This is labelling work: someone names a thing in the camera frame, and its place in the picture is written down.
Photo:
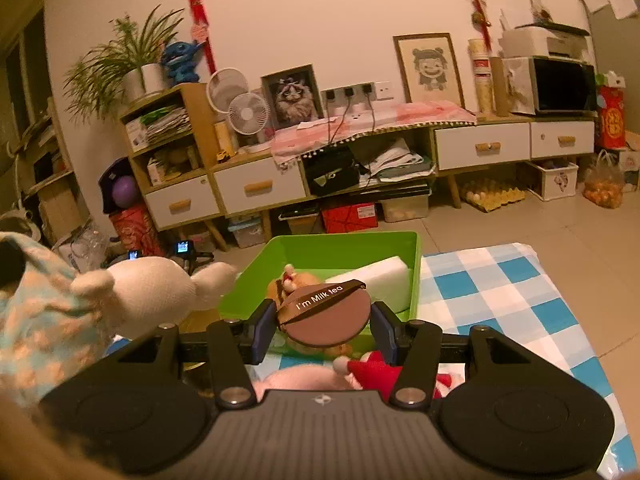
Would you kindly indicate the brown cardboard tube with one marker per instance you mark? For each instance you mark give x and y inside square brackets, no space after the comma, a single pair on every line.
[500,85]

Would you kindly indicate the clear plastic bag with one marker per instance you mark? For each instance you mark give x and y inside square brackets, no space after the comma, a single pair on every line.
[85,252]

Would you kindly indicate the red round tin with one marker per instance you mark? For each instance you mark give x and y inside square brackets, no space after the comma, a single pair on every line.
[135,230]

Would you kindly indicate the long red hanging decoration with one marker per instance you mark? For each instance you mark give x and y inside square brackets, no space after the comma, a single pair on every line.
[205,30]

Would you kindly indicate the hamburger plush toy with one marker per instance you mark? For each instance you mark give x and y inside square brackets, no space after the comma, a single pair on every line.
[295,284]

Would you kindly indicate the framed cat picture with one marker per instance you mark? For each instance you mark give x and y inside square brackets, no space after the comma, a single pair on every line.
[292,97]

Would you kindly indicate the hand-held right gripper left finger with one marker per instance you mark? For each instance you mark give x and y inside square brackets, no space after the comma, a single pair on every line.
[262,332]

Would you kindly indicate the plastic bag of oranges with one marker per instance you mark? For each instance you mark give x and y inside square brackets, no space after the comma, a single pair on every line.
[602,190]

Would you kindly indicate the white wall socket panel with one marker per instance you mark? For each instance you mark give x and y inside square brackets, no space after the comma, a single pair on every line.
[382,91]

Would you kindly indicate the pink plush toy red hat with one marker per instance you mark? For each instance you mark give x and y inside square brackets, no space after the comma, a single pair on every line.
[375,372]

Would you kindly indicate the yellow paper roll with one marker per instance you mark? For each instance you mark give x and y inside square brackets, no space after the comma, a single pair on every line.
[223,136]

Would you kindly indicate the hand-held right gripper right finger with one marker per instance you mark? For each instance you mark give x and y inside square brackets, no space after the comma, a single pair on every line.
[382,332]

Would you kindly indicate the pile of magazines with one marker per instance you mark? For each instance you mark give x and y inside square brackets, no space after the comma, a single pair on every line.
[165,127]

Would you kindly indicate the white printer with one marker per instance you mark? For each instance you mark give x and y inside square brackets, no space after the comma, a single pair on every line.
[530,40]

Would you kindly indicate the white plastic crate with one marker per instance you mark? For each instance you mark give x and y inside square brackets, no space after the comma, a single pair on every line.
[555,182]

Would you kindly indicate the blue alien plush toy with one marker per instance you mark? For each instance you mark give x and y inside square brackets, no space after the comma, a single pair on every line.
[177,60]

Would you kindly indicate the red gift bag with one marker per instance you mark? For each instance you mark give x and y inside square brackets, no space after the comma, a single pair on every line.
[611,120]

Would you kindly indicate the black lidded storage box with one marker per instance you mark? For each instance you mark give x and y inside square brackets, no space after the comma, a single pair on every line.
[300,220]

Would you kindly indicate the framed cartoon girl drawing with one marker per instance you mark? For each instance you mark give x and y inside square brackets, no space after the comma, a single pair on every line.
[430,67]

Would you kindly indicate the green plastic bin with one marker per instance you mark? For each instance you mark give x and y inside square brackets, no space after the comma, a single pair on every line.
[300,255]

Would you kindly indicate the black bag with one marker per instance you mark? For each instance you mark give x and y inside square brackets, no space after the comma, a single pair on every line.
[330,170]

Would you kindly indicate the blue white checkered tablecloth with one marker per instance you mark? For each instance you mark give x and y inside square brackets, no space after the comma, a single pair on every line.
[500,300]

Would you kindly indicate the tray of eggs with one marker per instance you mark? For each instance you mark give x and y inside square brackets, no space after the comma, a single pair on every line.
[492,195]

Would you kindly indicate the stack of loose papers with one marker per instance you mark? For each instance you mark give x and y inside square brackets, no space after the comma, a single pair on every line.
[400,160]

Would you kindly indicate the printed cardboard box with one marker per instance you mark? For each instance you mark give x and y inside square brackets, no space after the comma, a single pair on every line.
[630,160]

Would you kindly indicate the red beaded hanging decoration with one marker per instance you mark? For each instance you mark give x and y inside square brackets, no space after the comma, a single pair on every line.
[477,10]

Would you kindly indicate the white foam block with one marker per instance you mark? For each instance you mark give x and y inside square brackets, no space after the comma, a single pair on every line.
[380,275]

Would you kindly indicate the black hat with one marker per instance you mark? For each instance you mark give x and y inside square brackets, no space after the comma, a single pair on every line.
[112,170]

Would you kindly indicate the large white desk fan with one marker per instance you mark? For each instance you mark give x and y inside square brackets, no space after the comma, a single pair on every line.
[225,87]

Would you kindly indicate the small white desk fan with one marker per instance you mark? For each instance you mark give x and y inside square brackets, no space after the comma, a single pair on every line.
[247,112]

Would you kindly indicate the stack of paper cups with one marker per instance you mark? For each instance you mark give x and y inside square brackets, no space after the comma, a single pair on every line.
[482,80]

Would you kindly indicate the pink fringed table runner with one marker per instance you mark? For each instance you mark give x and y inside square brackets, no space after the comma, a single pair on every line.
[380,115]

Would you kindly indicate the white microwave oven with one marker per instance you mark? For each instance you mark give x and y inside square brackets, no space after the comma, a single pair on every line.
[560,85]

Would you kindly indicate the red cardboard box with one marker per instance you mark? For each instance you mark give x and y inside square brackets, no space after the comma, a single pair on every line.
[350,217]

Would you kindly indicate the grey green refrigerator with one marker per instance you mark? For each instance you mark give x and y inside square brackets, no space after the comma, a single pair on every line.
[620,50]

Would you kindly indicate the purple ball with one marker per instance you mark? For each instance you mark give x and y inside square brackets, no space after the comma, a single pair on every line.
[126,191]

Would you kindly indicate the white rabbit plush knitted dress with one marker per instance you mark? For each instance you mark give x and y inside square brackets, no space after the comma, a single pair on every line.
[150,285]

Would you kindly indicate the tall wooden shelf cabinet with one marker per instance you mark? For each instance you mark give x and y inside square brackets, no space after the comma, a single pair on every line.
[197,120]

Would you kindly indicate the brown round powder puff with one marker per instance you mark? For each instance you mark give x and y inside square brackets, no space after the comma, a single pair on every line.
[325,312]

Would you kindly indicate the clear lidded storage box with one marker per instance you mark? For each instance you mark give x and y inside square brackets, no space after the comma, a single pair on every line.
[405,210]

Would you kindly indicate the clear box blue lid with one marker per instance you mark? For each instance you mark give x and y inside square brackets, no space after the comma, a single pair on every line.
[246,234]

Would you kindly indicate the long wooden drawer cabinet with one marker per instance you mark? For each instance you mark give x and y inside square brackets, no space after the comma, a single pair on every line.
[480,146]

